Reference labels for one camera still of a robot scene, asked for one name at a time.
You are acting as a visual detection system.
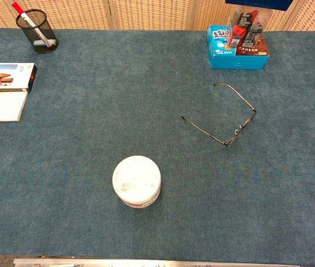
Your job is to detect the dark blue board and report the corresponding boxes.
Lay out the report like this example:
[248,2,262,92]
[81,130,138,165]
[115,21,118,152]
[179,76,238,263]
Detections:
[225,0,293,12]

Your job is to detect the dark snack packet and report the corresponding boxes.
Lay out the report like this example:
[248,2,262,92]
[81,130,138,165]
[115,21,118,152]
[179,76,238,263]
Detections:
[234,11,269,56]

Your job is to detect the silver metal rail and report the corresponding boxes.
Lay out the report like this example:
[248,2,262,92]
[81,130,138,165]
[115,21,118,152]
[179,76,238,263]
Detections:
[13,258,301,267]

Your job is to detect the thin black metal eyeglasses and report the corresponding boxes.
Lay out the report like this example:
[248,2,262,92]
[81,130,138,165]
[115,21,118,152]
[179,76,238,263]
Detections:
[181,82,257,147]

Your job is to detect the book with palace picture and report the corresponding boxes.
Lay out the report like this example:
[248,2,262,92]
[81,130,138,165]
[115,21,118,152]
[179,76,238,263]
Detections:
[0,62,38,93]

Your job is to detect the white round plastic jar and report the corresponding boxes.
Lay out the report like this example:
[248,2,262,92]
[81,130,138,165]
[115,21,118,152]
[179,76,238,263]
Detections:
[112,155,162,209]

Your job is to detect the blue tissue box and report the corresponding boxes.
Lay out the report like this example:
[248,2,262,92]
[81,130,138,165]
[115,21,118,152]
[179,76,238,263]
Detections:
[206,24,270,70]

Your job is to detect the black mesh pen holder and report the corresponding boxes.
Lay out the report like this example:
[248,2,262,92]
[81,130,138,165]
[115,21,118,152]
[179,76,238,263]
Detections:
[16,9,60,55]

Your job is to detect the woven folding screen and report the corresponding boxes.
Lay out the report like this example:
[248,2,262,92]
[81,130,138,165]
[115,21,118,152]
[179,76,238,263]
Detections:
[0,0,315,32]

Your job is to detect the white eraser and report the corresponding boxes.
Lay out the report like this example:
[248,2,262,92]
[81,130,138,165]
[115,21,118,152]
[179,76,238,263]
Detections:
[33,39,57,47]

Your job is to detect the red snack packet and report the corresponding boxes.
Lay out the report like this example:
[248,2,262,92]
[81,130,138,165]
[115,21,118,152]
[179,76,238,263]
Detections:
[228,24,248,47]

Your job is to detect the blue table cloth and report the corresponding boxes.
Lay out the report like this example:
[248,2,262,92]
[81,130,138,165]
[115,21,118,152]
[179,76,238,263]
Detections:
[0,27,315,259]

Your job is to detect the red and white marker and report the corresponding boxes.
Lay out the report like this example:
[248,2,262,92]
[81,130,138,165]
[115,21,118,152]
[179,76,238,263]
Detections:
[11,1,54,51]

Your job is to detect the white and yellow book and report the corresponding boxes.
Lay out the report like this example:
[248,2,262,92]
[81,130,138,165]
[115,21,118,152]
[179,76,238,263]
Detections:
[0,91,29,123]

